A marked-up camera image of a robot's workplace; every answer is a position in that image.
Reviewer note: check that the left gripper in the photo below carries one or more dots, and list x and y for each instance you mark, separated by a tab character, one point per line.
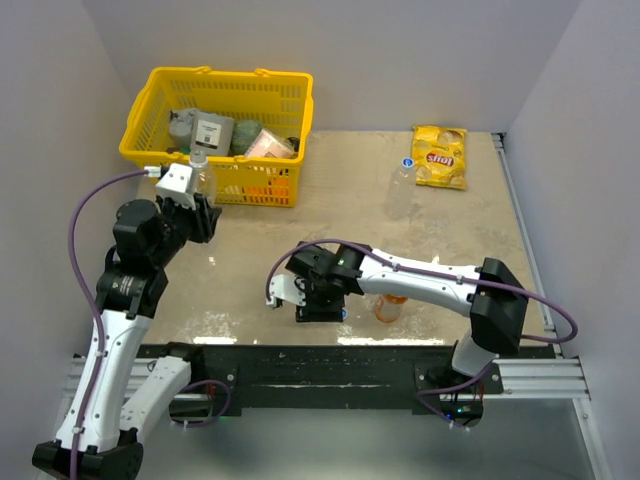
204	217

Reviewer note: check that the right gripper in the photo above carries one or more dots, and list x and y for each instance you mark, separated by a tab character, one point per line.
314	312

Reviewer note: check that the clear bottle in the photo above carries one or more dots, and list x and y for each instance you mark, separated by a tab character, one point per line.
206	182
400	192

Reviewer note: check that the blue Pocari Sweat cap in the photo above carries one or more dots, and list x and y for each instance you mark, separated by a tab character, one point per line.
408	163

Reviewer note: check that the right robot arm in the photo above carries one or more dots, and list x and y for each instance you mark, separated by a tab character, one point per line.
489	295

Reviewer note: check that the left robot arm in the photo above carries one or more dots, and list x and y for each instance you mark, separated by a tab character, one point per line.
103	433

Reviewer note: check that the orange drink bottle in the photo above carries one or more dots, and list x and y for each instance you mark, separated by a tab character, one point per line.
388	308

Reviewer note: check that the grey box with label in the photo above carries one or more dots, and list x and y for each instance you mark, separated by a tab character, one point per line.
212	134

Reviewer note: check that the grey pouch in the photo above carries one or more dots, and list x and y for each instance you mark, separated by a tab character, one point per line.
180	126

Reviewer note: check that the green scrub sponge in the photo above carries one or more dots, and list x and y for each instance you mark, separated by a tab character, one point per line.
244	133

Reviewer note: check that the pink packet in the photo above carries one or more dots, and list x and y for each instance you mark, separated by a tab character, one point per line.
268	145

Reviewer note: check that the yellow chips bag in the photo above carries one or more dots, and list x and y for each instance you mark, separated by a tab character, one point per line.
440	157

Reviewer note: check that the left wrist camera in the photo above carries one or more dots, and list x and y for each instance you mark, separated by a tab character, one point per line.
179	184

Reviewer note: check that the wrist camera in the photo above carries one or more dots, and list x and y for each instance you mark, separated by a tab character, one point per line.
283	288
179	184

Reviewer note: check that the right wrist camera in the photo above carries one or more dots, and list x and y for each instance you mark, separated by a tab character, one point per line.
283	288

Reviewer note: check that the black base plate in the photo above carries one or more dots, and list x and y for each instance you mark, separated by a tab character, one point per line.
332	377

